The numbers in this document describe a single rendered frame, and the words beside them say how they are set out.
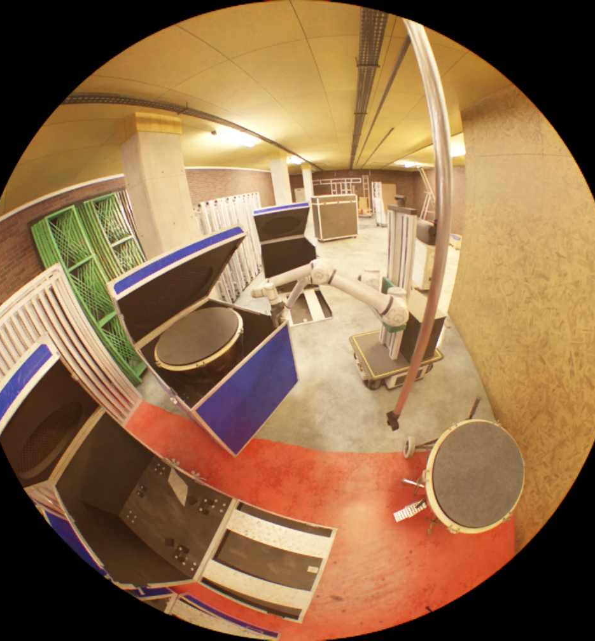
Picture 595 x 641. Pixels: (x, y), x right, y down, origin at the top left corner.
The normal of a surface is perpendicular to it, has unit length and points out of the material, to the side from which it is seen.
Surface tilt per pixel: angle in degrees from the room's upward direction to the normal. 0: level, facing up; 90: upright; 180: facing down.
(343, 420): 0
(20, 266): 90
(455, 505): 0
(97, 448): 90
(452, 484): 0
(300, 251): 90
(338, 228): 90
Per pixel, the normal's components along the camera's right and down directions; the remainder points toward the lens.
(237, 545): -0.10, -0.82
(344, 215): 0.29, 0.51
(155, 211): 0.97, 0.03
